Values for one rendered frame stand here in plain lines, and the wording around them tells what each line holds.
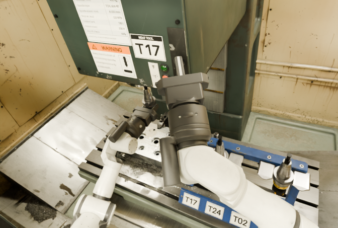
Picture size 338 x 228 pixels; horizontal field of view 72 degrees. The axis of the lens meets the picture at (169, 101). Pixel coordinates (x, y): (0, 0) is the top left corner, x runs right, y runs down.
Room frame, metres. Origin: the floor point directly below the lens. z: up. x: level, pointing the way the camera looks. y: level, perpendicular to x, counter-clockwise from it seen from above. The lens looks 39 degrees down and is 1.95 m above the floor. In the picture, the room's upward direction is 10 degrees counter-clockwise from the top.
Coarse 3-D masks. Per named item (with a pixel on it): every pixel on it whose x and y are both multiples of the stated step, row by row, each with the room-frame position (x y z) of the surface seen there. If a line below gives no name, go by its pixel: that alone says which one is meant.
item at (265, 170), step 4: (260, 164) 0.47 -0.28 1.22; (264, 164) 0.47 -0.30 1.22; (268, 164) 0.47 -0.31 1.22; (272, 164) 0.47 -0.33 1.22; (260, 168) 0.46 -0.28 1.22; (264, 168) 0.46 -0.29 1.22; (268, 168) 0.45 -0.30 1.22; (272, 168) 0.45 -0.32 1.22; (260, 172) 0.44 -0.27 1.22; (264, 172) 0.44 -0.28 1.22; (268, 172) 0.44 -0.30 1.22; (272, 172) 0.43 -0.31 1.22; (260, 176) 0.43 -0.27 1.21; (264, 176) 0.43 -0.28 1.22; (268, 176) 0.42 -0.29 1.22; (272, 176) 0.42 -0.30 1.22
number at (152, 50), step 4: (144, 44) 0.57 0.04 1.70; (148, 44) 0.56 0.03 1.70; (152, 44) 0.56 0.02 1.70; (156, 44) 0.55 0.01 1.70; (160, 44) 0.54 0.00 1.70; (144, 48) 0.57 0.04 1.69; (148, 48) 0.57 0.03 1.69; (152, 48) 0.56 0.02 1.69; (156, 48) 0.55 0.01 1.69; (160, 48) 0.55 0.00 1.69; (148, 52) 0.57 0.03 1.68; (152, 52) 0.56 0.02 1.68; (156, 52) 0.55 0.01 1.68; (160, 52) 0.55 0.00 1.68; (148, 56) 0.57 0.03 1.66; (152, 56) 0.56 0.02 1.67; (156, 56) 0.55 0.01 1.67; (160, 56) 0.55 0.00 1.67
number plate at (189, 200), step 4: (184, 192) 0.56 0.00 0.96; (184, 196) 0.55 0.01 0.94; (188, 196) 0.55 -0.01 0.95; (192, 196) 0.54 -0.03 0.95; (184, 200) 0.54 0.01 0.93; (188, 200) 0.54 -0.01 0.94; (192, 200) 0.53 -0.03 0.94; (196, 200) 0.52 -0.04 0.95; (188, 204) 0.52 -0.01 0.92; (192, 204) 0.52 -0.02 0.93; (196, 204) 0.51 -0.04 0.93; (196, 208) 0.50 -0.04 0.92
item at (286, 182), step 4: (276, 168) 0.44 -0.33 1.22; (276, 172) 0.43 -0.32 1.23; (292, 172) 0.42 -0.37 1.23; (276, 176) 0.41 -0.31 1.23; (292, 176) 0.40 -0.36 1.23; (276, 180) 0.41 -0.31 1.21; (280, 180) 0.40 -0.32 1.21; (284, 180) 0.40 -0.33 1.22; (288, 180) 0.39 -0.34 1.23; (292, 180) 0.39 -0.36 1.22; (284, 184) 0.39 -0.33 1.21; (288, 184) 0.39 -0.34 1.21
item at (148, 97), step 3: (144, 90) 0.84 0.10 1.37; (147, 90) 0.84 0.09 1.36; (144, 93) 0.84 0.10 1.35; (147, 93) 0.84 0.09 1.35; (150, 93) 0.85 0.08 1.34; (144, 96) 0.84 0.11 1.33; (147, 96) 0.84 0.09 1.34; (150, 96) 0.84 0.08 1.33; (144, 99) 0.84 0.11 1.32; (147, 99) 0.83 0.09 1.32; (150, 99) 0.84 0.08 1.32; (147, 102) 0.83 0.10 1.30
